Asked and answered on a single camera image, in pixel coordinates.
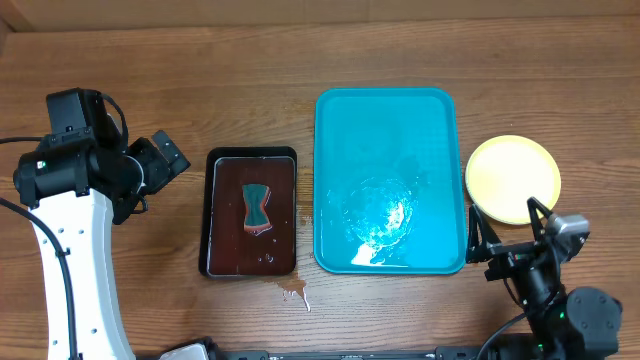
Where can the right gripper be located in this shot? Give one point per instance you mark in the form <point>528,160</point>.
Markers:
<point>509,250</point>

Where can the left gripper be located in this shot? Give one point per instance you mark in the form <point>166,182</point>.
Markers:
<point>160,170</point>

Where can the yellow-green plate top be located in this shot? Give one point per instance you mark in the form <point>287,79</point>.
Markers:
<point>505,171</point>

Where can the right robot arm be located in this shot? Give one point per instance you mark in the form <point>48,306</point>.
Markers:
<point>554,323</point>

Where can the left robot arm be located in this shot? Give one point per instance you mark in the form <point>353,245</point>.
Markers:
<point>83,178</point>

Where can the black rectangular water tray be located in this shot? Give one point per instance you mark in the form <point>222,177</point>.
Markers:
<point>226,250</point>

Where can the teal plastic serving tray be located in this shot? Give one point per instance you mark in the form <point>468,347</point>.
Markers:
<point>388,193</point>

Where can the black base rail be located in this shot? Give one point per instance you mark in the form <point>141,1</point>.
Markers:
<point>206,349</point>

